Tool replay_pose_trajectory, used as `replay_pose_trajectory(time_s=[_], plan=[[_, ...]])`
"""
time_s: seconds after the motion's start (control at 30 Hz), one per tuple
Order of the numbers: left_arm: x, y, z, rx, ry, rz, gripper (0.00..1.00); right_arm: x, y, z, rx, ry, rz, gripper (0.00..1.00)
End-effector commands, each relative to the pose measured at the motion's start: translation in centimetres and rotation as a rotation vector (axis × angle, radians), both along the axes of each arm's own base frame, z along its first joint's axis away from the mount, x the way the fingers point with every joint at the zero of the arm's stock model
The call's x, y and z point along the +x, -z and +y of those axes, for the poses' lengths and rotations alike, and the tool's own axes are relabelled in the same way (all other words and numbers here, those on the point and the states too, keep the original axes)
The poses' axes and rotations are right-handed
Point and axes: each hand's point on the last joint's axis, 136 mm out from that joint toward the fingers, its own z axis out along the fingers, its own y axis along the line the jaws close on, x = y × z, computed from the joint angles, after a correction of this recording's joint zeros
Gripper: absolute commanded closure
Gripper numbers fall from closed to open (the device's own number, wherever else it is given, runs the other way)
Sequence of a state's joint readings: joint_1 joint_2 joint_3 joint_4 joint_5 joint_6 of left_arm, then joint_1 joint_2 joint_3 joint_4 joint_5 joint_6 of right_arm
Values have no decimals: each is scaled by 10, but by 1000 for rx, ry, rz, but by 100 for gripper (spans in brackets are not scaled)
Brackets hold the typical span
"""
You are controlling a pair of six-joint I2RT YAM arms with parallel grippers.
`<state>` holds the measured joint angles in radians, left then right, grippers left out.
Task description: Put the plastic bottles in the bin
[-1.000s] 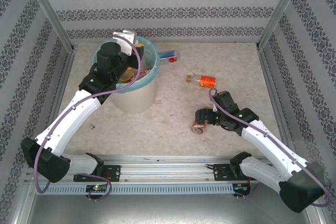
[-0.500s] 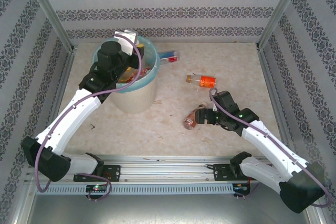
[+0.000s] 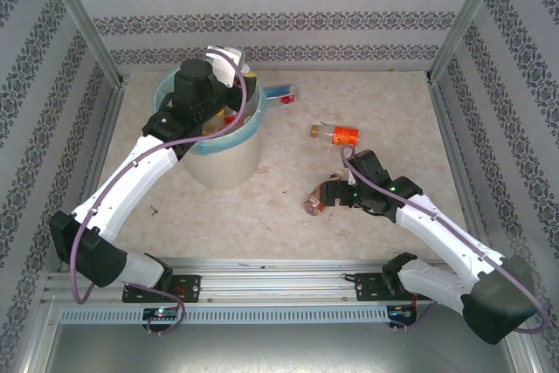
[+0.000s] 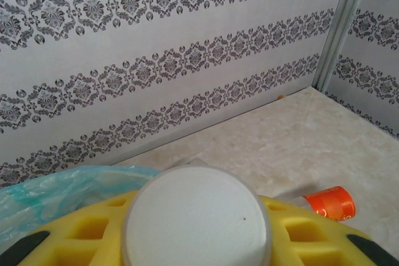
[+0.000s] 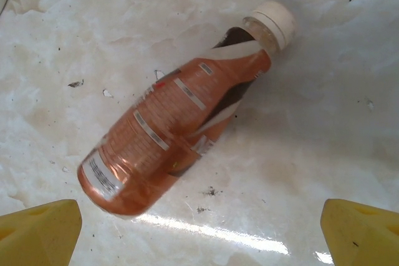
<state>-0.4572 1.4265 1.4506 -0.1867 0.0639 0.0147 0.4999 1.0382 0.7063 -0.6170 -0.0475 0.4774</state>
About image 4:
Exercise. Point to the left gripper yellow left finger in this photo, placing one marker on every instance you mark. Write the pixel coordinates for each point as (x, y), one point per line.
(78, 238)

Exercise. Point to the clear bottle orange label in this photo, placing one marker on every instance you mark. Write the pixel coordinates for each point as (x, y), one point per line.
(330, 205)

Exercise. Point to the aluminium frame post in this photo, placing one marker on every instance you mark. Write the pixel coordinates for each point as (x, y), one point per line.
(343, 23)

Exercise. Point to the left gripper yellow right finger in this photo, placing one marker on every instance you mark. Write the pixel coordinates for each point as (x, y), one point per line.
(311, 241)

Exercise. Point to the clear bottle green white label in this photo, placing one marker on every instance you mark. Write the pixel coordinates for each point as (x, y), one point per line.
(196, 216)

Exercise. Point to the light blue bin liner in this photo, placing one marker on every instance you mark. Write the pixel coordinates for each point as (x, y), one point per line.
(46, 191)

